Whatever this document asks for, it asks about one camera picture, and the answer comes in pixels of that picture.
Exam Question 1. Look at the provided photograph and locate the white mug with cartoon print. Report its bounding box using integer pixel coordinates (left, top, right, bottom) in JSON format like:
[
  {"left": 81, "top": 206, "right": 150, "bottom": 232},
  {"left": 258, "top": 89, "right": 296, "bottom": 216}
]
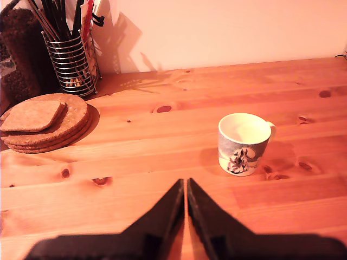
[{"left": 217, "top": 113, "right": 277, "bottom": 177}]

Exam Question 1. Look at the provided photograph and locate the dark woven basket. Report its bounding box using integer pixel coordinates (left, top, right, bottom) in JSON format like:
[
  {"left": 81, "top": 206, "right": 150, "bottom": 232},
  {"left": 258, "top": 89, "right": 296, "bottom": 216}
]
[{"left": 0, "top": 0, "right": 60, "bottom": 105}]

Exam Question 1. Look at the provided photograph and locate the metal wire utensil rack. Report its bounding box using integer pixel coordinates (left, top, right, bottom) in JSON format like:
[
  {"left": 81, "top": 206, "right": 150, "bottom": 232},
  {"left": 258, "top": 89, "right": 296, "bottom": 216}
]
[{"left": 41, "top": 29, "right": 101, "bottom": 98}]

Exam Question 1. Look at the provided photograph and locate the brown wooden chopstick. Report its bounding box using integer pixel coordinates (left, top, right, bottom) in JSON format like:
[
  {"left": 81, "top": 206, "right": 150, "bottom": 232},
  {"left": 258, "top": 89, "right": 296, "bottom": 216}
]
[
  {"left": 27, "top": 0, "right": 59, "bottom": 41},
  {"left": 31, "top": 9, "right": 56, "bottom": 41}
]

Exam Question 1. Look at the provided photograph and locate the red and white packet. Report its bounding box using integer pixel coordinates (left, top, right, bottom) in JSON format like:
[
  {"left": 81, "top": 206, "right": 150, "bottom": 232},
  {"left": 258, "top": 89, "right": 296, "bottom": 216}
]
[{"left": 80, "top": 0, "right": 95, "bottom": 55}]

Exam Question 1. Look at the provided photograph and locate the black chopstick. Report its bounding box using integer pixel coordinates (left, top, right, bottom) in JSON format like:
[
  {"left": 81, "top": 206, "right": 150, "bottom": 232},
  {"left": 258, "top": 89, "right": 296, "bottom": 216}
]
[
  {"left": 51, "top": 0, "right": 65, "bottom": 38},
  {"left": 63, "top": 0, "right": 73, "bottom": 38}
]

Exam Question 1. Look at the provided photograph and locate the round cork trivet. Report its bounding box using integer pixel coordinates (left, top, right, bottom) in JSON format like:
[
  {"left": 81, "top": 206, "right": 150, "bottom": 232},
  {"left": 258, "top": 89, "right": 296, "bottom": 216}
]
[
  {"left": 1, "top": 93, "right": 89, "bottom": 145},
  {"left": 10, "top": 124, "right": 93, "bottom": 154},
  {"left": 5, "top": 116, "right": 92, "bottom": 150}
]

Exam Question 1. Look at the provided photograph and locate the square cork coaster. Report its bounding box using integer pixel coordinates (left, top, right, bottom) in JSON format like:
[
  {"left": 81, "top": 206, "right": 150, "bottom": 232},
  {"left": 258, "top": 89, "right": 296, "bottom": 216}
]
[{"left": 0, "top": 100, "right": 68, "bottom": 133}]

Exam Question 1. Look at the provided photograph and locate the black clip tool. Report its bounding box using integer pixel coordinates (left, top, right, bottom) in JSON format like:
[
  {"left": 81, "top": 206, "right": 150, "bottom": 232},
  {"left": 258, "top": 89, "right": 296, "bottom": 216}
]
[{"left": 91, "top": 12, "right": 105, "bottom": 28}]

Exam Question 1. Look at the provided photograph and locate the black utensil handle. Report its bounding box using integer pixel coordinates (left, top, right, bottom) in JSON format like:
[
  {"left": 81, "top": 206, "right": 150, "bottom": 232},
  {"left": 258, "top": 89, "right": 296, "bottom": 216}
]
[{"left": 70, "top": 0, "right": 85, "bottom": 38}]

